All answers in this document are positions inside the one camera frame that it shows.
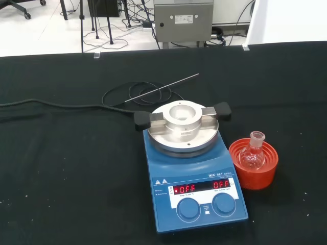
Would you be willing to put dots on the thin metal temperature probe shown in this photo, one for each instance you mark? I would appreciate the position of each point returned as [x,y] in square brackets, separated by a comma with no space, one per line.
[161,88]

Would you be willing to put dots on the blue base heater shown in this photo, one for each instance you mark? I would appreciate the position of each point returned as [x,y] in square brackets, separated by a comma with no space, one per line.
[199,173]

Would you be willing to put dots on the clear cloth clip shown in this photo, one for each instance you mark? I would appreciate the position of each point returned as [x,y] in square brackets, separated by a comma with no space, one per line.
[97,55]
[245,47]

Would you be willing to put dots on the grey metal cabinet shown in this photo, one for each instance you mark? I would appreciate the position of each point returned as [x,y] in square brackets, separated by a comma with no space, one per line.
[184,29]

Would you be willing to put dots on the small black floor adapter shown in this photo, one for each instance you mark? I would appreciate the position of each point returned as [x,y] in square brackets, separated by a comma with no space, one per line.
[147,24]

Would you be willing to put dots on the black bench cloth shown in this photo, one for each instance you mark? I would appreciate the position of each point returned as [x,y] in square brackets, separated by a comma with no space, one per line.
[76,178]

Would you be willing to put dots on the black tripod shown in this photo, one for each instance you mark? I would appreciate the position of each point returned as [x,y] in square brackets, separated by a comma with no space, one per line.
[110,28]

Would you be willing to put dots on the thin black stand pole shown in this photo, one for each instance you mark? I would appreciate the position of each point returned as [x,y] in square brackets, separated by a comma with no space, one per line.
[81,28]

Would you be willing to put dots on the white panel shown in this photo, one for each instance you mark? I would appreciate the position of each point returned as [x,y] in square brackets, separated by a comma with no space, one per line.
[293,20]

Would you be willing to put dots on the black office chair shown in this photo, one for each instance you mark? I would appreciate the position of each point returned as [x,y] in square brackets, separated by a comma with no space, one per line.
[15,4]

